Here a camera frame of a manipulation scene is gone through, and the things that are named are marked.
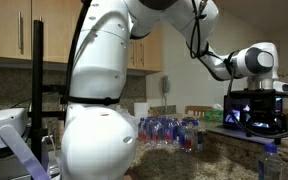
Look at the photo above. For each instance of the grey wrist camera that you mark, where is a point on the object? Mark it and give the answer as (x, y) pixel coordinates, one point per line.
(285, 87)

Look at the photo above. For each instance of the black camera stand pole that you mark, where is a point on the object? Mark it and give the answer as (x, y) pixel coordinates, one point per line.
(37, 66)

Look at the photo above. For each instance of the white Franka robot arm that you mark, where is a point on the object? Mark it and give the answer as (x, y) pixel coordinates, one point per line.
(97, 66)

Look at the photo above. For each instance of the green tissue box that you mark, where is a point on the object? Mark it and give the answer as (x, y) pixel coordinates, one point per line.
(214, 115)

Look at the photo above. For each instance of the white VR headset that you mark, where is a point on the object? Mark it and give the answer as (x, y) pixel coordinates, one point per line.
(4, 121)

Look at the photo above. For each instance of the wooden wall cabinet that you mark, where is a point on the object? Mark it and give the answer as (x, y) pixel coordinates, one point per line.
(4, 26)

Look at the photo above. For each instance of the silver open laptop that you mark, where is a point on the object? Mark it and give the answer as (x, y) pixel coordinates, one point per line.
(235, 113)

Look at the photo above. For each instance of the wrapped pack of water bottles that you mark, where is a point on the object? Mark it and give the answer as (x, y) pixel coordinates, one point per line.
(157, 131)

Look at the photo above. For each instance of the white paper towel roll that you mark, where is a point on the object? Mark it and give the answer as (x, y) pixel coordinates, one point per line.
(141, 110)

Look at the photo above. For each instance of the clear water bottle blue cap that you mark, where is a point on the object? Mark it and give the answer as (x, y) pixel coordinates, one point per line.
(186, 141)
(270, 166)
(198, 136)

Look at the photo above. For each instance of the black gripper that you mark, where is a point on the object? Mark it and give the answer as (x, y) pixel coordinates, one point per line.
(263, 106)

